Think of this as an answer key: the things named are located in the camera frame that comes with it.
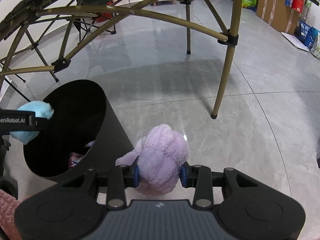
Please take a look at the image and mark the pink fluffy sleeve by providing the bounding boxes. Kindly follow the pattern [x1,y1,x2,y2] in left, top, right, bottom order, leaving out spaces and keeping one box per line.
[0,190,22,240]

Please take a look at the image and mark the cardboard box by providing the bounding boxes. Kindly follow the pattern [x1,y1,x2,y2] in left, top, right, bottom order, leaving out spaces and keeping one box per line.
[256,0,300,35]

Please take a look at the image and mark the pink satin bonnet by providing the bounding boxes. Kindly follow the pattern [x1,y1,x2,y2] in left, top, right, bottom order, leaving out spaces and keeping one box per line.
[68,140,95,168]

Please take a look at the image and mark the red gift bag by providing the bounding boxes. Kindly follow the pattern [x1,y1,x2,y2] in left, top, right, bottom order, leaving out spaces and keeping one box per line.
[291,0,305,13]

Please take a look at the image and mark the folding camping table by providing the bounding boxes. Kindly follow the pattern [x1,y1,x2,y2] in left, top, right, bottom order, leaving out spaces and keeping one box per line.
[0,0,320,119]

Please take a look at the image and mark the pale pink cloth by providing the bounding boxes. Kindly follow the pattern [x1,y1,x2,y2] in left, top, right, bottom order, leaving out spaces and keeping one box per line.
[115,124,189,196]

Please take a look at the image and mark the black round trash bin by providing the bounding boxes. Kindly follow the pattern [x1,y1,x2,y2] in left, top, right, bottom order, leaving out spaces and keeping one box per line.
[23,80,133,183]

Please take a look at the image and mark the light blue ball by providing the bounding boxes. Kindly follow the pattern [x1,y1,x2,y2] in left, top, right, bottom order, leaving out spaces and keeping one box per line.
[9,100,55,145]

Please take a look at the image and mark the black folding chair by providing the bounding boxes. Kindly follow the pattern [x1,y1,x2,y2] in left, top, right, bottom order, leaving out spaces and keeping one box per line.
[67,0,118,43]

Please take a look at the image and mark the white floor scale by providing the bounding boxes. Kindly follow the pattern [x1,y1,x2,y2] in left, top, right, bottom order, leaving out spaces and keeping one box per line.
[281,32,309,51]

